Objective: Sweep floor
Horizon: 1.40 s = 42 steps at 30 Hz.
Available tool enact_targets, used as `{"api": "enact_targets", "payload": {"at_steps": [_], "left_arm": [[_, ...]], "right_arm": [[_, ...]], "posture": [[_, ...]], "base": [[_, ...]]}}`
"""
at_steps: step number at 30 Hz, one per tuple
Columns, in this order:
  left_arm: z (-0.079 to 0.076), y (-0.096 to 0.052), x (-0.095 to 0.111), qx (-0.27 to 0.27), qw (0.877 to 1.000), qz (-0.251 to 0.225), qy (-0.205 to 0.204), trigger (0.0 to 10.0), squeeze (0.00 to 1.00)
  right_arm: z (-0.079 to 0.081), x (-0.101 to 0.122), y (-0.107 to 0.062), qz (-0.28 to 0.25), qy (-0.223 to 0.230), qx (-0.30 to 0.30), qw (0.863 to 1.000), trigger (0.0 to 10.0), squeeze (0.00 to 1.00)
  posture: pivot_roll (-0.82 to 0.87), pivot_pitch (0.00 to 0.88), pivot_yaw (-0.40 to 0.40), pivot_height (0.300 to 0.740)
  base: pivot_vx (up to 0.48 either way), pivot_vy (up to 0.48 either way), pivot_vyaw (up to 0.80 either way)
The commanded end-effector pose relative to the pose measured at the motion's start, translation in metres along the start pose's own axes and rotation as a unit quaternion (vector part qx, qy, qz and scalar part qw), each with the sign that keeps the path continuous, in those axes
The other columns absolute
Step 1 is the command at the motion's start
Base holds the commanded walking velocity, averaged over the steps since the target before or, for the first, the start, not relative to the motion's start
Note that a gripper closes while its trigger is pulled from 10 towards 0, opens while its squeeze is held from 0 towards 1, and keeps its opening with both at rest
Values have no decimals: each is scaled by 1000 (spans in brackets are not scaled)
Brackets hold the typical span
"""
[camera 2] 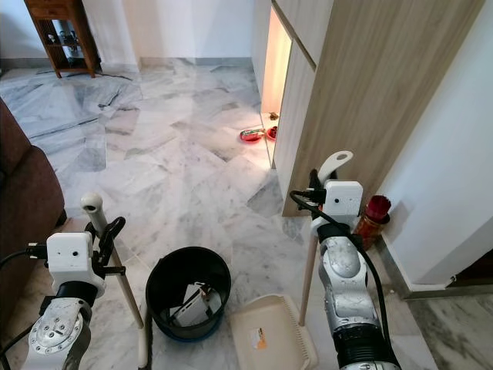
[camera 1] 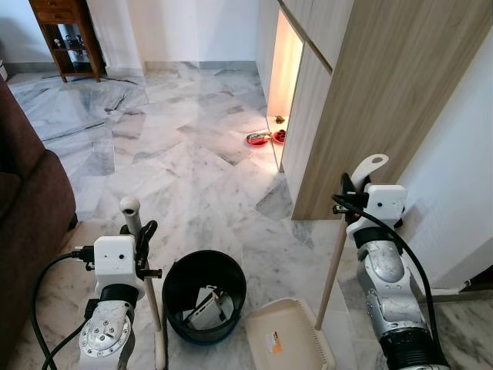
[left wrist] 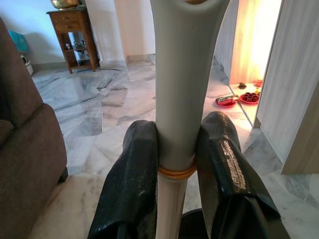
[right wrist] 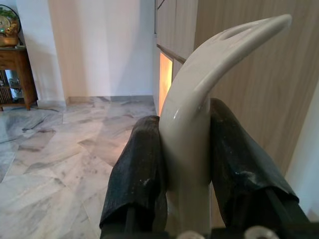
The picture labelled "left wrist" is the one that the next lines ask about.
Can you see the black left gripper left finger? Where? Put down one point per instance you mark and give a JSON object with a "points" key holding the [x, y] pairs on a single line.
{"points": [[132, 174]]}

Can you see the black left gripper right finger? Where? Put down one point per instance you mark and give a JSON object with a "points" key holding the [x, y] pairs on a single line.
{"points": [[219, 154]]}

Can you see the orange rubber band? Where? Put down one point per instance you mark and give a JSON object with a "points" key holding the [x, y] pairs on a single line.
{"points": [[177, 173]]}

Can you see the red plate with packet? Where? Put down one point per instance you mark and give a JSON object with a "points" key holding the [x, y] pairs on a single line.
{"points": [[225, 102]]}

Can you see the red plate with cups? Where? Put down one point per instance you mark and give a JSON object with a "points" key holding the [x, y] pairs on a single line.
{"points": [[248, 99]]}

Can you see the small dark figurine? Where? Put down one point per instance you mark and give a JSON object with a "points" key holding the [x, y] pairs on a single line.
{"points": [[242, 85]]}

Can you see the black round bin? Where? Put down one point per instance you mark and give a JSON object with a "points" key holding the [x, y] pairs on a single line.
{"points": [[193, 224]]}

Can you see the small red bowl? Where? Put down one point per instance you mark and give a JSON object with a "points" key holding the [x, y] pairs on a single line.
{"points": [[258, 83]]}

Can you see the light wood partition panel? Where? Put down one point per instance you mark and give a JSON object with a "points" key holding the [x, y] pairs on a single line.
{"points": [[291, 87]]}

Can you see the brown fabric sofa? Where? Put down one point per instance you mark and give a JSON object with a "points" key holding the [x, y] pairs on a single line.
{"points": [[27, 149]]}

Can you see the small white appliance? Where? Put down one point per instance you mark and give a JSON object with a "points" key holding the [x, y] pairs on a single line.
{"points": [[27, 65]]}

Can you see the wooden side table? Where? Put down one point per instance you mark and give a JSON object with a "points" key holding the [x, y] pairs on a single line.
{"points": [[72, 23]]}

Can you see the teal box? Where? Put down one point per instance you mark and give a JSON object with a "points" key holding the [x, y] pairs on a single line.
{"points": [[20, 41]]}

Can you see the brass bowl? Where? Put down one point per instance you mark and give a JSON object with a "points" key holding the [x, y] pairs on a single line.
{"points": [[64, 3]]}

